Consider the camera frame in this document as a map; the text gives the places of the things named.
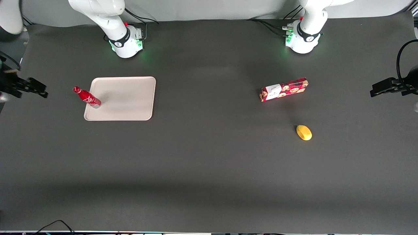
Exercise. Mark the dark grey table mat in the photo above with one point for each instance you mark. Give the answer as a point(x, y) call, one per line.
point(209, 169)

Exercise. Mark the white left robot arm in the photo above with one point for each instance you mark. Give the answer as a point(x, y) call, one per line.
point(305, 40)

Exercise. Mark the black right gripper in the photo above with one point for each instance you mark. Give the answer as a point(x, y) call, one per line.
point(6, 81)

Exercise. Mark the red coke bottle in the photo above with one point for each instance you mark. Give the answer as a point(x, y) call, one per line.
point(88, 98)

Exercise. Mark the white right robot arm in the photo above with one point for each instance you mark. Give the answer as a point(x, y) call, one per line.
point(125, 44)

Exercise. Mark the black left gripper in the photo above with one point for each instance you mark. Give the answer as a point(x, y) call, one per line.
point(412, 79)

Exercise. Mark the red cookie box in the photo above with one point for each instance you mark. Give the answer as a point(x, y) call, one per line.
point(284, 89)

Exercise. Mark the yellow lemon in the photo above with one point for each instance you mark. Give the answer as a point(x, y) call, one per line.
point(304, 132)

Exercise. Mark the beige plastic tray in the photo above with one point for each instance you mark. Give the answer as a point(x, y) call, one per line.
point(127, 98)

